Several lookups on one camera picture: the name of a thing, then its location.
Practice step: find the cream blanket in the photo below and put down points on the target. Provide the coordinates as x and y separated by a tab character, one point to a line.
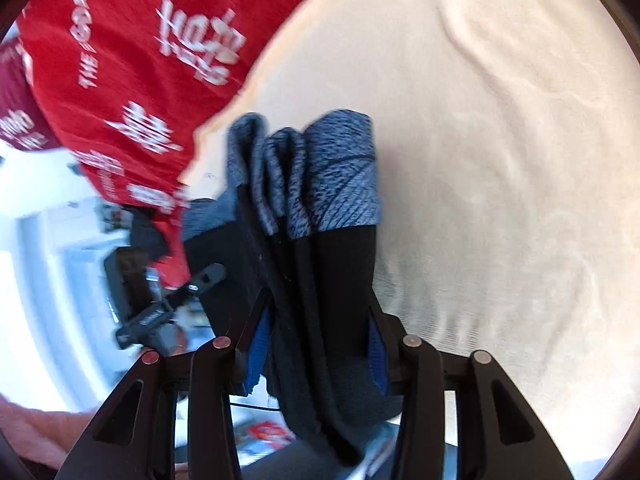
500	160

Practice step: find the red and white packet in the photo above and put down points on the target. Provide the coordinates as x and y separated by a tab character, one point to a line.
265	437

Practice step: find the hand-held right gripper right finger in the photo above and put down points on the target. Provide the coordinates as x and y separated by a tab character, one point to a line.
380	360

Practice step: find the person's left forearm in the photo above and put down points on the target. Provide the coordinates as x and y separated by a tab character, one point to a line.
35	435

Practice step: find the dark navy pants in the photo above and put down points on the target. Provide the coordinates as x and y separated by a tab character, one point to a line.
330	280

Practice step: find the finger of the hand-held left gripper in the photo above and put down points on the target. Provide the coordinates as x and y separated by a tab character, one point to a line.
200	282

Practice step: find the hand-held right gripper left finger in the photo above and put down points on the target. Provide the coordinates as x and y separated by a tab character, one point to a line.
256	355

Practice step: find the red printed blanket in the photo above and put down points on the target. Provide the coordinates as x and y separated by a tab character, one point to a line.
125	85

